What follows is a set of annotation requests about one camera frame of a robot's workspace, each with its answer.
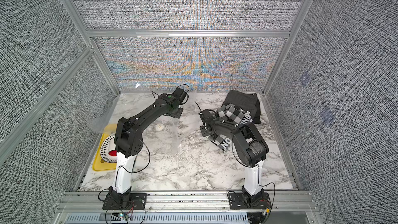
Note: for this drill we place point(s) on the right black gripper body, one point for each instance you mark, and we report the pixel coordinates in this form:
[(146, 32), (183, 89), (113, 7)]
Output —
[(203, 130)]

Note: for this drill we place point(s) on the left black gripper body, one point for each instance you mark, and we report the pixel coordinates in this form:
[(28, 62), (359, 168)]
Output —
[(178, 113)]

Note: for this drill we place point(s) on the clear plastic vacuum bag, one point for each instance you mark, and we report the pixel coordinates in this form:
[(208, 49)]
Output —
[(164, 118)]

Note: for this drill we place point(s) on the black white plaid shirt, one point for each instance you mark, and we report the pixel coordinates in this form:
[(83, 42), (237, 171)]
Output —
[(234, 114)]

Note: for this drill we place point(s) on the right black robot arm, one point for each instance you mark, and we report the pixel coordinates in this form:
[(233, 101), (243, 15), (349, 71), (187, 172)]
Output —
[(249, 147)]

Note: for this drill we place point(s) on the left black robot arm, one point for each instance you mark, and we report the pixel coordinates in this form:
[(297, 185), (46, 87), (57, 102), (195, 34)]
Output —
[(129, 137)]

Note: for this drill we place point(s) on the white vacuum bag valve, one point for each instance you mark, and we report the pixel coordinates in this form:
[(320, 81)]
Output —
[(159, 127)]

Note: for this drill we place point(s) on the dark striped folded shirt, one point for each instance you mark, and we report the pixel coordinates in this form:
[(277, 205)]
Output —
[(248, 102)]

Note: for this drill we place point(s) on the red item on plate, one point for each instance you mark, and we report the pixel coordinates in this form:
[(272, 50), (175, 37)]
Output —
[(113, 153)]

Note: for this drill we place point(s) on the white patterned plate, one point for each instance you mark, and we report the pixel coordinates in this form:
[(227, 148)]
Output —
[(107, 145)]

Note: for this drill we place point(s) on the yellow plastic tray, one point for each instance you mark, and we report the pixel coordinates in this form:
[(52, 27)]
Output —
[(98, 163)]

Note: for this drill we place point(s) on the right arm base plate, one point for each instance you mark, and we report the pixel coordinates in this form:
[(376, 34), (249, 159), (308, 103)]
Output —
[(239, 200)]

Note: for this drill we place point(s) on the white slotted cable duct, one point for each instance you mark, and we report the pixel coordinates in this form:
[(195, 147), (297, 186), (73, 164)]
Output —
[(159, 218)]

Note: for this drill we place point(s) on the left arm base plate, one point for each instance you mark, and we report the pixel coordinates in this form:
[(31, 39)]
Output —
[(115, 201)]

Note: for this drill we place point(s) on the aluminium front rail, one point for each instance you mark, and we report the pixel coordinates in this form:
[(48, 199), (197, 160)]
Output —
[(190, 201)]

